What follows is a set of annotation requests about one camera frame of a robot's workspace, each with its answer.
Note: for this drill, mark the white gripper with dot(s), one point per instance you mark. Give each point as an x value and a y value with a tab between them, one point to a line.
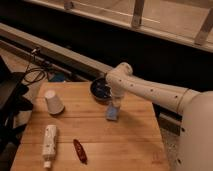
116	101

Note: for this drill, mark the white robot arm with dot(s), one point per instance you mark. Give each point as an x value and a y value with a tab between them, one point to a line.
195	151

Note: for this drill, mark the dark blue bowl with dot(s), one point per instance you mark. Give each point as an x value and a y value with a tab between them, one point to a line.
100	90

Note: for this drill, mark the dark red chili pepper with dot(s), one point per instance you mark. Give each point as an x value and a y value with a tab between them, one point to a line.
80	151

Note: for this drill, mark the white paper cup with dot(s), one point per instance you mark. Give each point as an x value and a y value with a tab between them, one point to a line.
53	102

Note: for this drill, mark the white tube bottle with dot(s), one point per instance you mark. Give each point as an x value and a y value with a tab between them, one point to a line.
49	145

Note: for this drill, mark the black chair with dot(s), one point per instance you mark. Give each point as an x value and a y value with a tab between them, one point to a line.
12	101

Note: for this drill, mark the metal rail frame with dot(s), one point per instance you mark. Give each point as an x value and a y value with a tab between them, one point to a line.
187	22

